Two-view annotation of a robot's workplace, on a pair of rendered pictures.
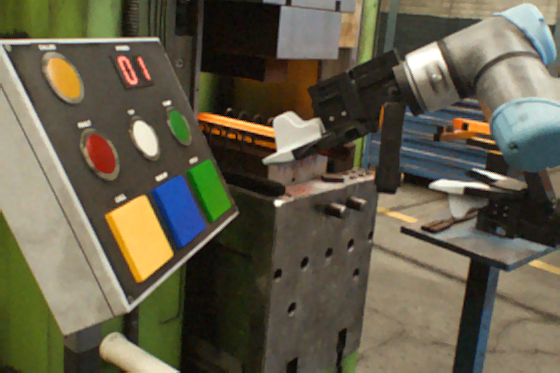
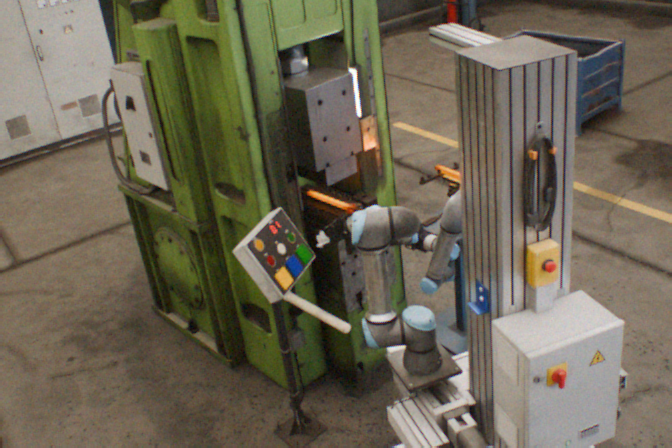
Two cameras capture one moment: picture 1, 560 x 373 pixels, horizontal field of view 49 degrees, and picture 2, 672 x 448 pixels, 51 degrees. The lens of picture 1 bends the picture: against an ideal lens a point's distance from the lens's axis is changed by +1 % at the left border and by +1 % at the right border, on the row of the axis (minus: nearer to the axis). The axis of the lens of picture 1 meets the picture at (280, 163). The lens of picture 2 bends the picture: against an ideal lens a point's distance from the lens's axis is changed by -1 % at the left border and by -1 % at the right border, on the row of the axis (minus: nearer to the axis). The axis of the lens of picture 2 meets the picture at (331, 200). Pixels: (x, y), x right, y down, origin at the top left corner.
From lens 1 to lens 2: 2.37 m
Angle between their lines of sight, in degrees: 18
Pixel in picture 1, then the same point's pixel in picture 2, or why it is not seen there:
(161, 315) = (304, 281)
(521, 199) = not seen: hidden behind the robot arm
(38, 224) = (260, 280)
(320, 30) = (345, 166)
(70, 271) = (269, 289)
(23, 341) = (254, 293)
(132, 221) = (281, 275)
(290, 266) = (348, 259)
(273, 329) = (346, 283)
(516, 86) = not seen: hidden behind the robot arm
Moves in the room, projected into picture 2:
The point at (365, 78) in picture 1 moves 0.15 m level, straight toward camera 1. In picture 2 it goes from (337, 225) to (327, 243)
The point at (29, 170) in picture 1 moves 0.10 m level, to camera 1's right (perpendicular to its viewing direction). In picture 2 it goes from (256, 270) to (279, 269)
